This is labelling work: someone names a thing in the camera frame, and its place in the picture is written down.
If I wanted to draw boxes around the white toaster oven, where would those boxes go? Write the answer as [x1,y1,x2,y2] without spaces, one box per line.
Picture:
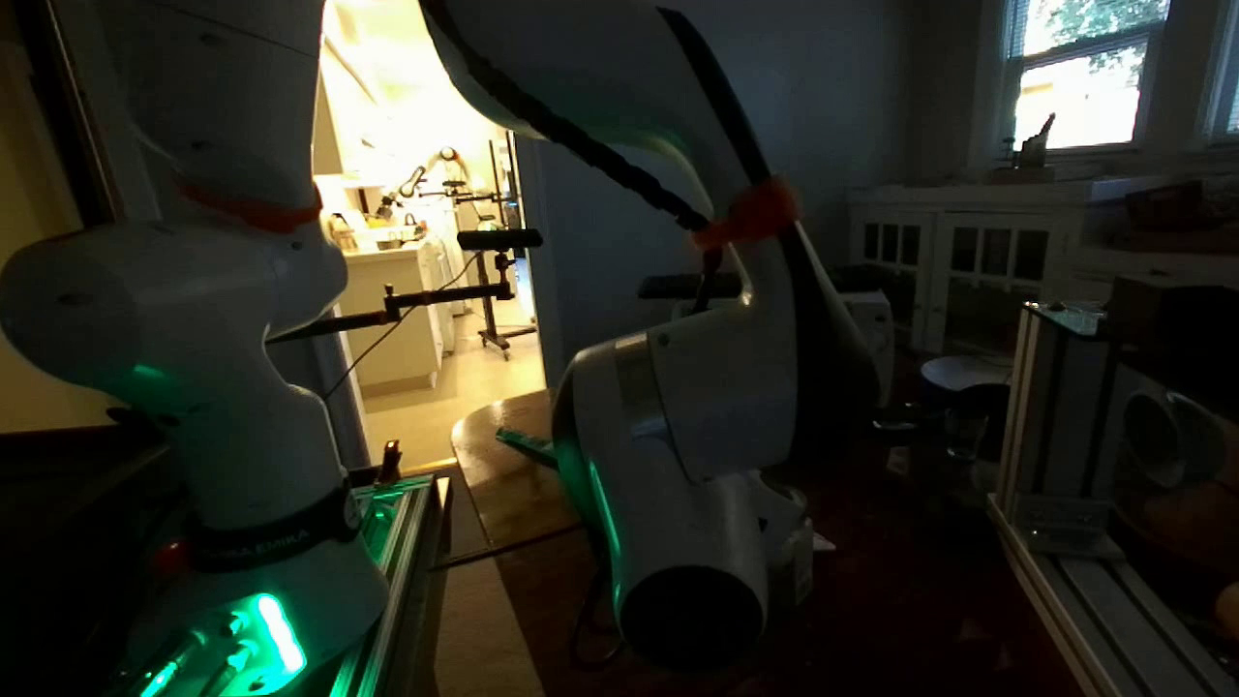
[831,285,903,407]

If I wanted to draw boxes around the white kitchen counter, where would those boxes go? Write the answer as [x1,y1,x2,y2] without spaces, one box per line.
[322,236,447,399]

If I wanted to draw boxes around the white round stool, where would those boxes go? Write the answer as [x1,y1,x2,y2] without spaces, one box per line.
[916,354,1018,496]

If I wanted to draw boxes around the white cabinet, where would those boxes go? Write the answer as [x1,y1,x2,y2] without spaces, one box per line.
[849,177,1139,360]

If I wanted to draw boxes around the white framed window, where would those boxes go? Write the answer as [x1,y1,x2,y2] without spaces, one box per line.
[997,0,1179,160]

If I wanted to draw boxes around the white round appliance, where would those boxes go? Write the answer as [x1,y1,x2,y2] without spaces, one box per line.
[1116,365,1239,505]

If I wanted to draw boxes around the black bar camera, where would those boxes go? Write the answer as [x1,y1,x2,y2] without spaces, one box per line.
[458,226,545,256]

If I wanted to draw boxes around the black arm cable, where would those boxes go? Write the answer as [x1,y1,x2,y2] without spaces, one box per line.
[416,0,803,262]

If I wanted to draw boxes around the black camera stand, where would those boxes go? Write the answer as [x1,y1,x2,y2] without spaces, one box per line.
[265,243,535,355]

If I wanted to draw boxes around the aluminium robot base mount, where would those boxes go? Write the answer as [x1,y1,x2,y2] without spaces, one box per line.
[113,467,458,697]

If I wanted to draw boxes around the aluminium profile frame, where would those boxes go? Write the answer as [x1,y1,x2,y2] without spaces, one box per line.
[988,299,1239,697]

